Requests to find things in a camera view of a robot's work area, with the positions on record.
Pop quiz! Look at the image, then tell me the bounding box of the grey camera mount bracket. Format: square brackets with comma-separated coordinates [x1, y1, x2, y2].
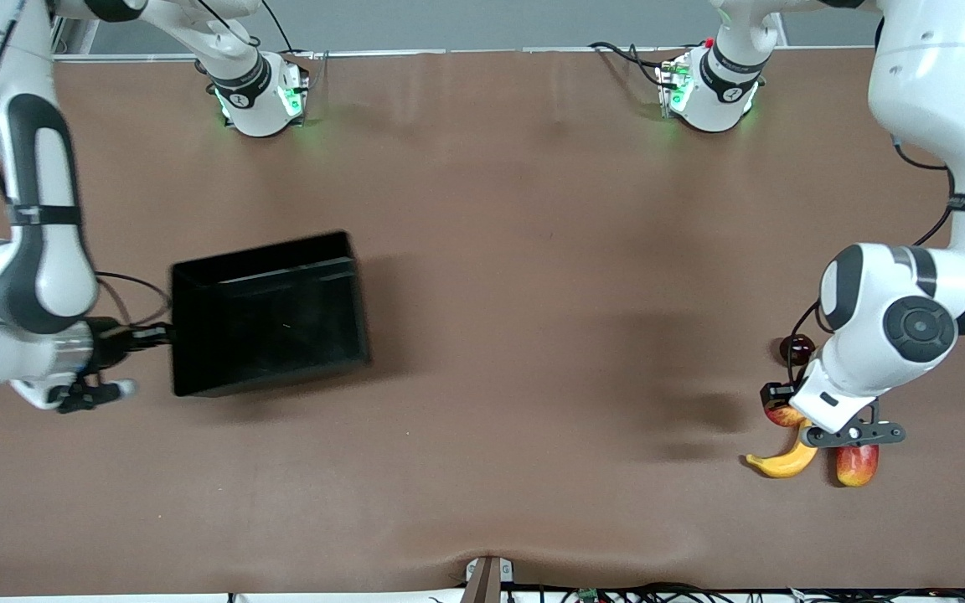
[462, 554, 515, 603]

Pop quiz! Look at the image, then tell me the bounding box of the black right base cable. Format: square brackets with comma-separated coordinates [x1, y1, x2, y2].
[198, 0, 297, 55]

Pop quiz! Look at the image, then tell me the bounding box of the brown table cover sheet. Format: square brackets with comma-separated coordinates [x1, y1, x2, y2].
[0, 46, 965, 597]

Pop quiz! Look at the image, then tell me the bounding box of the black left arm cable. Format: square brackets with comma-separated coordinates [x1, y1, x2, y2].
[787, 130, 965, 386]

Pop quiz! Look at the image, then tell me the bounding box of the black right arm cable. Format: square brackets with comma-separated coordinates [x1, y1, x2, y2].
[0, 0, 175, 329]

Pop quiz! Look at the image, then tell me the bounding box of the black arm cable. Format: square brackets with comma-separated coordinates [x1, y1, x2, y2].
[0, 0, 175, 329]
[787, 130, 965, 386]

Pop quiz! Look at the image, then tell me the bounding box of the black plastic box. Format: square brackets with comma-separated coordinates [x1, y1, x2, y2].
[169, 230, 372, 398]

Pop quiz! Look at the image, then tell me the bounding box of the aluminium frame profile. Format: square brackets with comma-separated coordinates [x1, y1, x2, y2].
[47, 15, 106, 59]

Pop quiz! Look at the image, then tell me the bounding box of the red yellow mango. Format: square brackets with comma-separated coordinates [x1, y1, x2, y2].
[836, 444, 880, 487]

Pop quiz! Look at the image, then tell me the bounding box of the black left base cable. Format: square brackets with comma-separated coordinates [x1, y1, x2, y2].
[590, 40, 669, 86]

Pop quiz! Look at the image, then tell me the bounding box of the black base cable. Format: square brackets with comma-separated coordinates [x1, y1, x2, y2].
[590, 40, 669, 86]
[198, 0, 297, 55]

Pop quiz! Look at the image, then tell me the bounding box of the yellow banana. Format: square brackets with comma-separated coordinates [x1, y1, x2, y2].
[745, 421, 820, 479]

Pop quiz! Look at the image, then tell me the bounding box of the dark purple plum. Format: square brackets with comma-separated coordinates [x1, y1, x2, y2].
[780, 333, 819, 367]

